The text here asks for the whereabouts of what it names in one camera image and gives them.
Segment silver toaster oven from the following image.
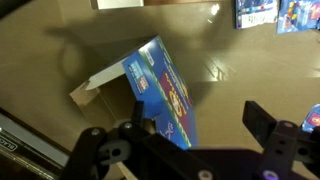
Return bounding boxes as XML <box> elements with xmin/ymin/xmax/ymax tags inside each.
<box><xmin>0</xmin><ymin>106</ymin><xmax>73</xmax><ymax>180</ymax></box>

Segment white flat panel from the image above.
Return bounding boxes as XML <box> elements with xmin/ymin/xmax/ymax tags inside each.
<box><xmin>96</xmin><ymin>0</ymin><xmax>145</xmax><ymax>10</ymax></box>

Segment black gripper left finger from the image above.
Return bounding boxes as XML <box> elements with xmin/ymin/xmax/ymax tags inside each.
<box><xmin>59</xmin><ymin>100</ymin><xmax>214</xmax><ymax>180</ymax></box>

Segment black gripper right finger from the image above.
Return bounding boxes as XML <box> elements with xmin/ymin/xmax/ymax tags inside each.
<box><xmin>242</xmin><ymin>100</ymin><xmax>320</xmax><ymax>180</ymax></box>

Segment blue cardboard snack box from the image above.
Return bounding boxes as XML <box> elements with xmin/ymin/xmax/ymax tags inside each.
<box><xmin>69</xmin><ymin>35</ymin><xmax>200</xmax><ymax>180</ymax></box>

